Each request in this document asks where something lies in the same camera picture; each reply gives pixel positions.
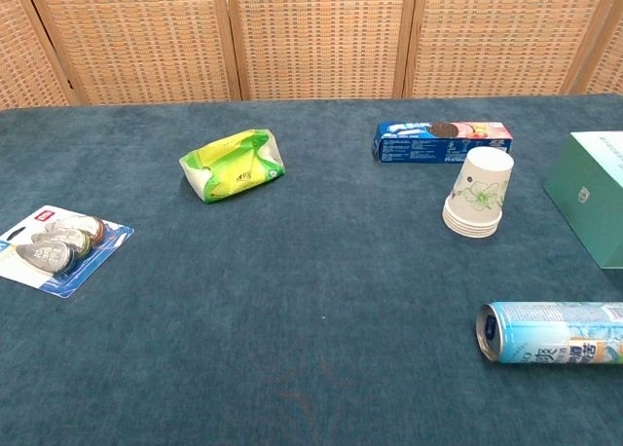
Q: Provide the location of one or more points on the white floral paper cup stack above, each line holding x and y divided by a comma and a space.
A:
479, 188

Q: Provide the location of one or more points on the dark blue tablecloth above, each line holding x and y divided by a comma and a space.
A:
292, 295

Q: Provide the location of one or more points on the green yellow tissue pack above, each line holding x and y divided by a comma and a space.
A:
233, 168

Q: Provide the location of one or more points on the blue pink cookie box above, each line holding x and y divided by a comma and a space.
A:
414, 148

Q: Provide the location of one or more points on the woven bamboo folding screen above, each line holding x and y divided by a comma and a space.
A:
316, 37

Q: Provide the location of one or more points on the light blue drink can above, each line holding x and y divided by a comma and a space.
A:
545, 331

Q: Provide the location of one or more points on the green speaker product box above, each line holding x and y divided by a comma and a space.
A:
594, 197

